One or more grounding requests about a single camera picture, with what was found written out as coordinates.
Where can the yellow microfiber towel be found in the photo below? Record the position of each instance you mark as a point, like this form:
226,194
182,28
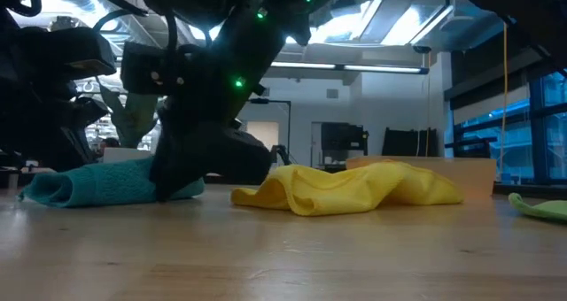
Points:
345,186

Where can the black cases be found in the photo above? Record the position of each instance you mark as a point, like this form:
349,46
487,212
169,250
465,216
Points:
409,141

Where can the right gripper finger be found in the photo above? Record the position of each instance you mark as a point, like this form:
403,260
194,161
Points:
239,159
177,168

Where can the distant black stand frame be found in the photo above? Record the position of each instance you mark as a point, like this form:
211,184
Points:
289,124

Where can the orange plastic basket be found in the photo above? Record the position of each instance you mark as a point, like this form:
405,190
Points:
474,177

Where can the black cabinet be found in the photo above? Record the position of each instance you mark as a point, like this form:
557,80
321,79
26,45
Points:
343,137

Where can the overhead beam with light strips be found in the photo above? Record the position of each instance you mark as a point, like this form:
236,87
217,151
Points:
381,68

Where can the white plant pot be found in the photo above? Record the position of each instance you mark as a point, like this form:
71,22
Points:
124,155

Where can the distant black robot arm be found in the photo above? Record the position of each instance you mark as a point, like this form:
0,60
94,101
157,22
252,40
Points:
281,152

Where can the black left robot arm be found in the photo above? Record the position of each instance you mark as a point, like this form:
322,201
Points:
13,93

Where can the black mesh bin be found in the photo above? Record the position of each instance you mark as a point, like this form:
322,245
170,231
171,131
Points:
474,148

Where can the green microfiber towel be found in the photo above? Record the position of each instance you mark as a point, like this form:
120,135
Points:
545,210

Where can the green artificial plant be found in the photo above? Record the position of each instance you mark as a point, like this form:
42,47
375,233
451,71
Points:
133,119

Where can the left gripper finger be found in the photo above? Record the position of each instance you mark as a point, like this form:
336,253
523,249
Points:
75,141

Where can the teal microfiber towel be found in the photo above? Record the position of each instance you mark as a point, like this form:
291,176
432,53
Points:
97,183

